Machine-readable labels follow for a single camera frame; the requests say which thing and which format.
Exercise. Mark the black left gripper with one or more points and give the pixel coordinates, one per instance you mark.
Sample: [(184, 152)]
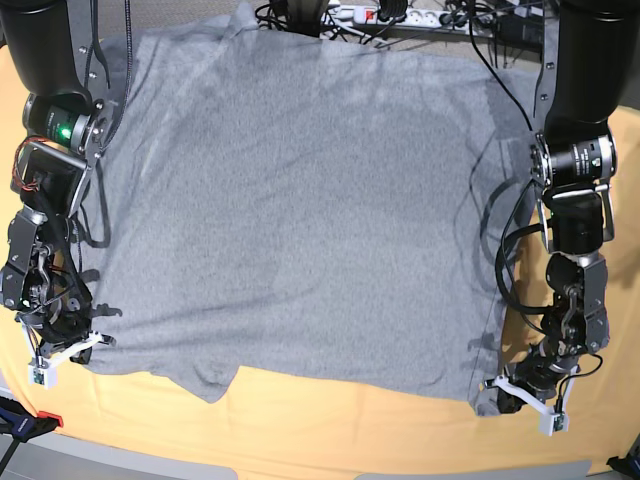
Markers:
[(539, 373)]

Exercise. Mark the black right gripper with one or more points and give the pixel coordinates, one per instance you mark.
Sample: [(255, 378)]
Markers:
[(52, 342)]

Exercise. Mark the grey t-shirt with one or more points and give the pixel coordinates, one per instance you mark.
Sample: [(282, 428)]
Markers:
[(309, 207)]

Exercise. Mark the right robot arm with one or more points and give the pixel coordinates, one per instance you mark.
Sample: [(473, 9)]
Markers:
[(70, 117)]

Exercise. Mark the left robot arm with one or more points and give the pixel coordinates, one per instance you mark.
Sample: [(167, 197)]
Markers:
[(587, 50)]

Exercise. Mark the blue red clamp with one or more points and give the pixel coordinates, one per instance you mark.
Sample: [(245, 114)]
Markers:
[(23, 426)]

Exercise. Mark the yellow table cloth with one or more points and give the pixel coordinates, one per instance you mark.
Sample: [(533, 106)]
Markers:
[(273, 426)]

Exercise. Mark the black power adapter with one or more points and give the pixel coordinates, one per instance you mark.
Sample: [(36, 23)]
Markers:
[(523, 33)]

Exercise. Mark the white power strip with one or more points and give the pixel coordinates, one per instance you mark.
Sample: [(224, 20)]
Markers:
[(363, 18)]

